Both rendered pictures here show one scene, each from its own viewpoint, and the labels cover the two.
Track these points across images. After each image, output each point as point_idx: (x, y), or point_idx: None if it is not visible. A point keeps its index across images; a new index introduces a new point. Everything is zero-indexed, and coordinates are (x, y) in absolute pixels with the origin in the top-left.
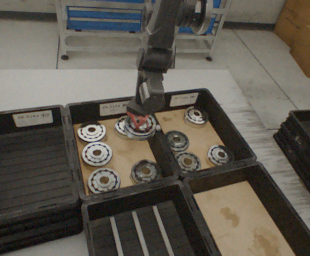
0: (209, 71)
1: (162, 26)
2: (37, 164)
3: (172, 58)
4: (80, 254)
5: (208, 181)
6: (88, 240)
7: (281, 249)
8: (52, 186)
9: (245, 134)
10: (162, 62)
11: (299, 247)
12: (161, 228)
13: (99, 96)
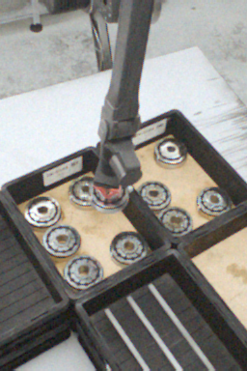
0: (170, 58)
1: (125, 99)
2: None
3: (140, 122)
4: (78, 359)
5: (205, 240)
6: (96, 337)
7: None
8: (22, 293)
9: (242, 154)
10: (130, 130)
11: None
12: (165, 306)
13: (19, 148)
